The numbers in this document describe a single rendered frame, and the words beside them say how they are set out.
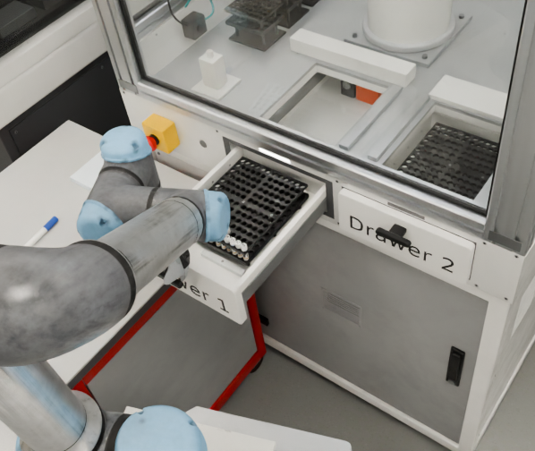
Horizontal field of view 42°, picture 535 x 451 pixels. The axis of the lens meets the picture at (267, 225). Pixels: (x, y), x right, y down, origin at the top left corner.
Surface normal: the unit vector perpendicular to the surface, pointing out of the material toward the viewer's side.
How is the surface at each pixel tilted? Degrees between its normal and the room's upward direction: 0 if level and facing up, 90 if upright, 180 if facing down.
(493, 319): 90
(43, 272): 33
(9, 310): 46
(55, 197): 0
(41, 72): 90
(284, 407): 0
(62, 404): 90
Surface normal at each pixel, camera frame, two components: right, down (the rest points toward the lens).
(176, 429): 0.03, -0.68
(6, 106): 0.80, 0.38
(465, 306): -0.59, 0.64
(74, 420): 0.97, 0.10
